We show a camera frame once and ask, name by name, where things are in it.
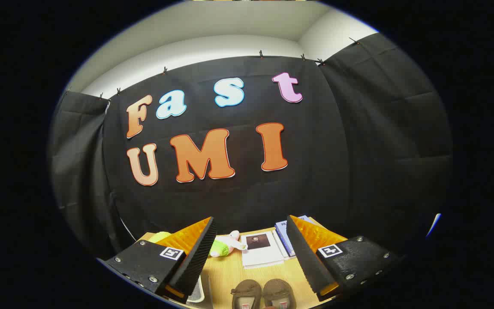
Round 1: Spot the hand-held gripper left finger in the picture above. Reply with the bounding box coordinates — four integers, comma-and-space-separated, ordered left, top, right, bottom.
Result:
98, 216, 217, 304

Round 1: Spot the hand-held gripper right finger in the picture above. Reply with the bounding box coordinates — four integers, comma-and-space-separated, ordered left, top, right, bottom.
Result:
286, 215, 401, 302

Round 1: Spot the beige fabric storage box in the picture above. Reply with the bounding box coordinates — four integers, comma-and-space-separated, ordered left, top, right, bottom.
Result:
186, 270, 214, 309

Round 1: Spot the brown fuzzy bow shoe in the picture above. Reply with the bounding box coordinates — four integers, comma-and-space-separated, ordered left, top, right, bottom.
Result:
263, 279, 297, 309
231, 279, 263, 309

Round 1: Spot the pink and green plush toy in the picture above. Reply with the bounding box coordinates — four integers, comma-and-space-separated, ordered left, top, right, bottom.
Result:
210, 230, 248, 258

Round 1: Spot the light blue cover book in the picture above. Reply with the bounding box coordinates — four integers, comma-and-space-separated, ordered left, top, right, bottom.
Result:
274, 215, 312, 257

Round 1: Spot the yellow plush toy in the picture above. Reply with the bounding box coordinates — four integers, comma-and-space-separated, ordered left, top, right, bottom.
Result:
148, 231, 173, 244

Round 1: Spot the white portrait cover book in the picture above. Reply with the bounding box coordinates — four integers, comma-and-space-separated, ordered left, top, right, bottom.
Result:
240, 231, 285, 269

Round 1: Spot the row of black cloth clips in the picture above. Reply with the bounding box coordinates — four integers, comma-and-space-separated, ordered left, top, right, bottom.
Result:
65, 38, 360, 100

